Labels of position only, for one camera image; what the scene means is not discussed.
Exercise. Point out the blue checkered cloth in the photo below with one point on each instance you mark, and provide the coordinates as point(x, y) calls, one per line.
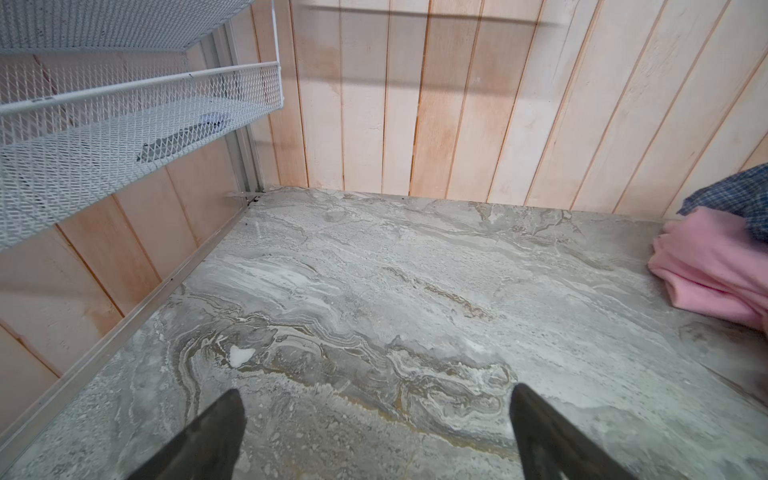
point(742, 194)

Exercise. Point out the pink cloth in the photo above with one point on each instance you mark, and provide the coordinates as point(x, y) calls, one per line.
point(710, 265)

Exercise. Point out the dark item in shelf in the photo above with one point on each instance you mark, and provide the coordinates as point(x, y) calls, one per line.
point(207, 125)

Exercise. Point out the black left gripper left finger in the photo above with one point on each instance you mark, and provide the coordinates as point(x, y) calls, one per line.
point(207, 448)

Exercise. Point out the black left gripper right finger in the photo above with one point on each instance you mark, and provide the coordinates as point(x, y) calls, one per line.
point(551, 447)

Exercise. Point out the white wire mesh shelf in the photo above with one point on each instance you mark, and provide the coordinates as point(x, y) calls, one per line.
point(85, 84)

